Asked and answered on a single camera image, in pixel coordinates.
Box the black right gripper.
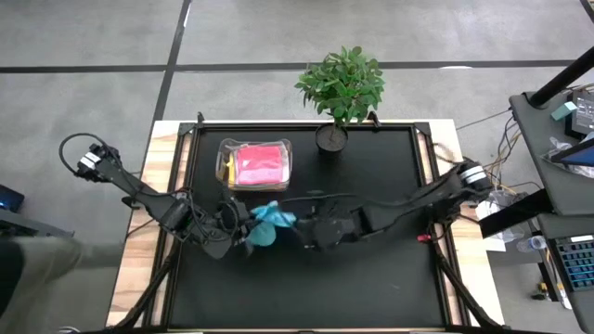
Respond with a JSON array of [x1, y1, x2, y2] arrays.
[[282, 207, 362, 255]]

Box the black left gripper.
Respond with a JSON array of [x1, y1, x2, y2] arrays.
[[219, 200, 262, 258]]

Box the teal microfiber towel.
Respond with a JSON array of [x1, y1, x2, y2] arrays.
[[245, 199, 298, 248]]

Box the clear plastic bin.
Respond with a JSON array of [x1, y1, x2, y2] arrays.
[[214, 137, 294, 193]]

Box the pink microfiber towel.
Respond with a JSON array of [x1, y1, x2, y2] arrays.
[[234, 144, 286, 186]]

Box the black table mat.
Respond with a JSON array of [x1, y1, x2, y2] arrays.
[[169, 128, 447, 329]]

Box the green potted plant black pot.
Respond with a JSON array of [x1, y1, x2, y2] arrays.
[[293, 45, 386, 155]]

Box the white paper sheet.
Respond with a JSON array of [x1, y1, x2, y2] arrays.
[[475, 199, 510, 253]]

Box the person's leg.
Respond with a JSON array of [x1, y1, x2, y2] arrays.
[[0, 235, 127, 334]]

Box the grey desk with leg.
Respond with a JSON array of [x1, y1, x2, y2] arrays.
[[0, 208, 75, 240]]

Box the clear plastic bottle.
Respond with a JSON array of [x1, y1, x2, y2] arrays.
[[517, 235, 549, 254]]

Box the dark device with blue light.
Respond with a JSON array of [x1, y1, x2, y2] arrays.
[[0, 184, 25, 213]]

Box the small black yellow tool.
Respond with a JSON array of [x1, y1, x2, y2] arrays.
[[532, 281, 551, 302]]

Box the grey side desk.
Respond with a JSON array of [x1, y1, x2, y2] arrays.
[[477, 90, 594, 334]]

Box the clear plastic bag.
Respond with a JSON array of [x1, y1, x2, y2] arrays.
[[542, 136, 594, 180]]

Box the backlit computer keyboard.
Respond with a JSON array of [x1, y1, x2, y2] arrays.
[[554, 234, 594, 293]]

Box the blue screen tablet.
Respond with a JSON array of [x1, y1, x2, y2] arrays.
[[549, 137, 594, 169]]

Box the small teal box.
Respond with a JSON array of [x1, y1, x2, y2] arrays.
[[550, 100, 579, 122]]

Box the black metal pole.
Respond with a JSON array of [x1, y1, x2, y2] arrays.
[[528, 45, 594, 109]]

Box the black screen device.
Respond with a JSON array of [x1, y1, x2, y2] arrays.
[[564, 87, 594, 140]]

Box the black metal table frame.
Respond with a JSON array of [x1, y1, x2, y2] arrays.
[[109, 110, 505, 333]]

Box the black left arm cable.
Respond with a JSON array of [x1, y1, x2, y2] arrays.
[[58, 132, 117, 177]]

